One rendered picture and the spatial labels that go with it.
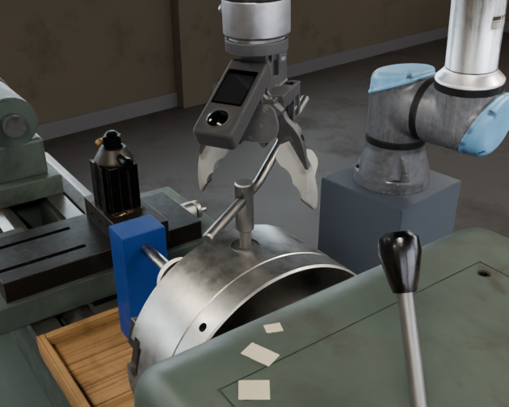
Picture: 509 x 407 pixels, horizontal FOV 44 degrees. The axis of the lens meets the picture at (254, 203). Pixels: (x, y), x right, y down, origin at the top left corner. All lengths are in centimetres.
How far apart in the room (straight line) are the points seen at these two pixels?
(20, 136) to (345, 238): 91
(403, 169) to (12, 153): 103
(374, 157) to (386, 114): 9
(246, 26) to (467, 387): 41
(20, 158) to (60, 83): 296
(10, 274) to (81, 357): 22
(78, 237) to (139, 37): 371
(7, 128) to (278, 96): 110
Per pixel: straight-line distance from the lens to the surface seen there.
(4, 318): 129
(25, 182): 179
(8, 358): 178
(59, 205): 176
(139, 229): 108
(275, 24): 69
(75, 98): 480
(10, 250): 136
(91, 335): 122
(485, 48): 109
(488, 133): 111
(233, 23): 69
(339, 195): 126
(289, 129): 71
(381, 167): 122
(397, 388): 56
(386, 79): 118
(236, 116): 65
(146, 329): 77
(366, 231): 125
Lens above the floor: 163
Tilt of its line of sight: 27 degrees down
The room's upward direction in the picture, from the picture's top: straight up
